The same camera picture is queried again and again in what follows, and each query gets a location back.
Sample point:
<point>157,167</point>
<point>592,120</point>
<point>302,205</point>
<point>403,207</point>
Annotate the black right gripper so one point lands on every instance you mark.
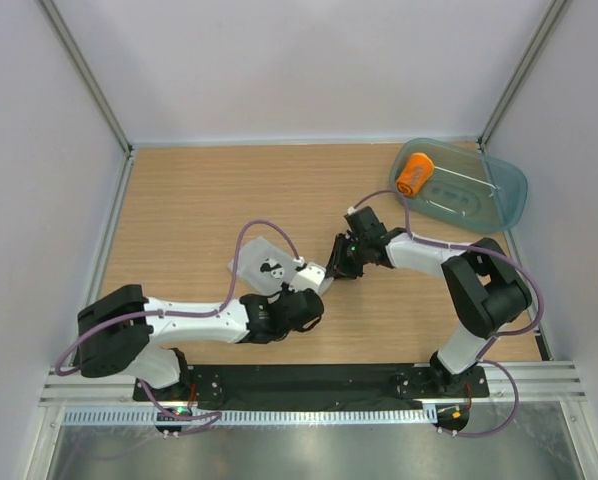
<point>338,265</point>

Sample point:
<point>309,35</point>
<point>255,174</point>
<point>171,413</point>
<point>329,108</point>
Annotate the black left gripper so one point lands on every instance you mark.
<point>286,291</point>

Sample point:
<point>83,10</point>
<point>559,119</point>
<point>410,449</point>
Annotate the light grey panda towel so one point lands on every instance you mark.
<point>268,269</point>

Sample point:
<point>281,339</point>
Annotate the orange yellow grey giraffe towel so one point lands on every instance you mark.
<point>417,171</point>

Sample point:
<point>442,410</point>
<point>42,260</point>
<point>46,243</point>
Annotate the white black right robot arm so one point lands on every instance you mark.
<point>486,290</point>

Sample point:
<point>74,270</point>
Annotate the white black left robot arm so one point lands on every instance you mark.
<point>125,331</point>

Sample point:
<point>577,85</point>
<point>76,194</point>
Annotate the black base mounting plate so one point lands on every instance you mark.
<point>318,388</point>

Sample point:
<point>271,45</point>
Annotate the teal transparent plastic tub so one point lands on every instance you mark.
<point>468,189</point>

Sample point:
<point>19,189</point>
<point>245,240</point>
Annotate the white slotted cable duct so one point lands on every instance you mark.
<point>150,416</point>

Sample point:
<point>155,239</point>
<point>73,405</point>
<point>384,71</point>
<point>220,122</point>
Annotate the aluminium frame rail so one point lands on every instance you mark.
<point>544,381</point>

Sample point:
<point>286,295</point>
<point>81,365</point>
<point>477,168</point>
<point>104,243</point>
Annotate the left aluminium corner post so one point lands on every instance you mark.
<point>69,44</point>

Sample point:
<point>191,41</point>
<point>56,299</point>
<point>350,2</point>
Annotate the aluminium corner post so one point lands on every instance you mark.
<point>539,39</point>
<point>69,44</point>

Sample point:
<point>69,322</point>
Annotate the right aluminium corner post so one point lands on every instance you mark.
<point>539,39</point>

